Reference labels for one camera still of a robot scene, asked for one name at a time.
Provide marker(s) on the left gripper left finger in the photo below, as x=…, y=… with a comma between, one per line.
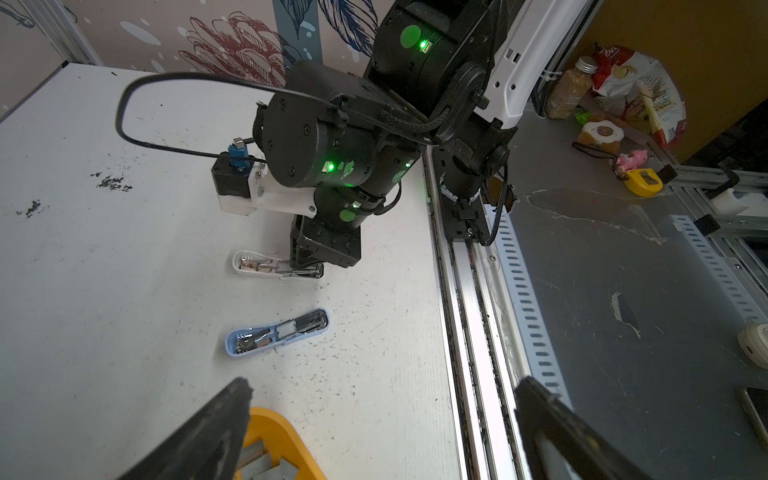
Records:
x=208, y=445

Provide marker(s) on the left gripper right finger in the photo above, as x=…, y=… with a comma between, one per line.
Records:
x=557, y=442

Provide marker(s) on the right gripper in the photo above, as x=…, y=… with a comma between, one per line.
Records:
x=312, y=242

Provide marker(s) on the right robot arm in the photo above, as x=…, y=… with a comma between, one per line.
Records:
x=446, y=78

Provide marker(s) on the staple strip in tray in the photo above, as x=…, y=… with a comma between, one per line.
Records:
x=255, y=462

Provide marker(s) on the yellow plastic tray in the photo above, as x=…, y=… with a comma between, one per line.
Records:
x=282, y=442

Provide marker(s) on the yellow tape measure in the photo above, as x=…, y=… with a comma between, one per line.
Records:
x=644, y=183

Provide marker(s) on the glass spice jar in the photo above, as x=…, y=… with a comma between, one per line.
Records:
x=572, y=86

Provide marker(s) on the pink toy figure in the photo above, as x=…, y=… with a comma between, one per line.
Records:
x=626, y=162

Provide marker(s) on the fried egg toy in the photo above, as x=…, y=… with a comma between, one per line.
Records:
x=603, y=135

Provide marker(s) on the red snack bag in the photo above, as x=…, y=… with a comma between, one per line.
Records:
x=638, y=89

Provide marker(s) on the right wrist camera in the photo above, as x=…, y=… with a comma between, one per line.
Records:
x=245, y=184

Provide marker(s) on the aluminium mounting rail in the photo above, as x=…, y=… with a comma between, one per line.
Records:
x=495, y=331

